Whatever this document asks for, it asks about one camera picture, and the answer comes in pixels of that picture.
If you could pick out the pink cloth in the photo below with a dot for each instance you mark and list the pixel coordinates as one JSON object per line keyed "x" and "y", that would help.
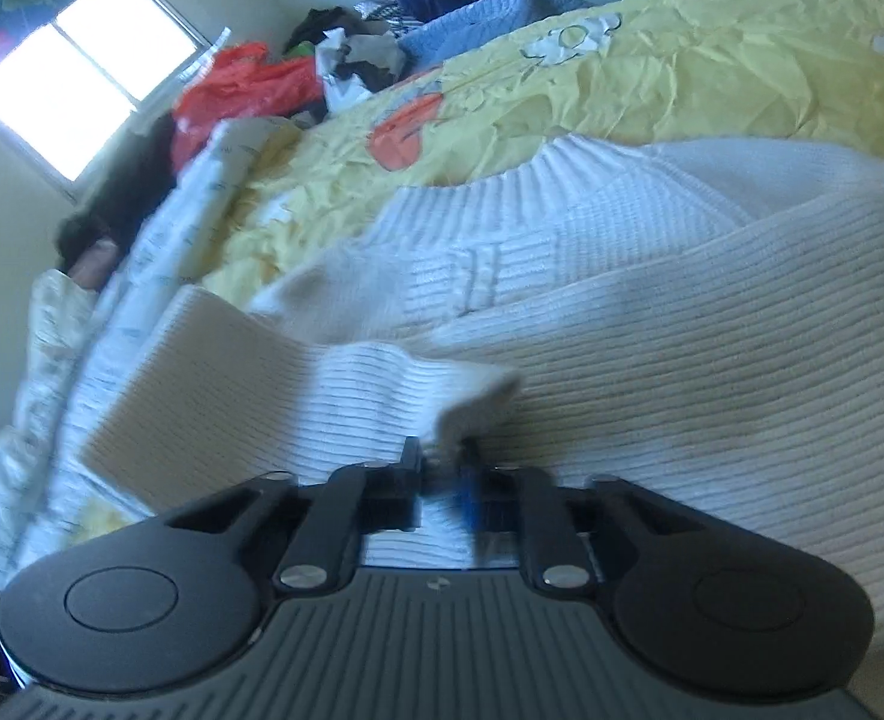
{"x": 93, "y": 262}

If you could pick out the red plastic bag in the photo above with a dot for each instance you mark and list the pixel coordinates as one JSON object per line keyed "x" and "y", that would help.
{"x": 262, "y": 82}

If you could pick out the black clothes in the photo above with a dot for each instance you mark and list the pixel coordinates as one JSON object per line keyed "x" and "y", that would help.
{"x": 127, "y": 195}

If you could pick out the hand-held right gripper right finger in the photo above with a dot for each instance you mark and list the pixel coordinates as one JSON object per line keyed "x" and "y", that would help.
{"x": 470, "y": 499}

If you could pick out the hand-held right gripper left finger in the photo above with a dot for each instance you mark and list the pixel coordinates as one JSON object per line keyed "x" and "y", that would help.
{"x": 410, "y": 465}

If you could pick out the window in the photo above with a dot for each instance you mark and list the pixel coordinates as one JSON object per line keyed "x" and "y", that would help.
{"x": 75, "y": 75}

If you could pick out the white and grey cloth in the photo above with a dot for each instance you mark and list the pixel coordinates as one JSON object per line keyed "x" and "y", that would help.
{"x": 344, "y": 82}

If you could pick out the black and green garment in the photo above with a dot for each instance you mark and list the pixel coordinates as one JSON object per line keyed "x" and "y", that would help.
{"x": 322, "y": 26}

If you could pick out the blue knit sweater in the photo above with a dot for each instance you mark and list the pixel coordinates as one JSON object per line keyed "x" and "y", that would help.
{"x": 472, "y": 22}

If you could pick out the white printed quilt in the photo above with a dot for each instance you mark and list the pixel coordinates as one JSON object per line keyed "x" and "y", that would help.
{"x": 37, "y": 390}

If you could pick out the yellow carrot-print blanket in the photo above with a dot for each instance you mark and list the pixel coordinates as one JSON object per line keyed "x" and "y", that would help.
{"x": 712, "y": 67}

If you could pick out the white knit sweater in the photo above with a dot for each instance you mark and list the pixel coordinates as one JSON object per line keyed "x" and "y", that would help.
{"x": 637, "y": 352}

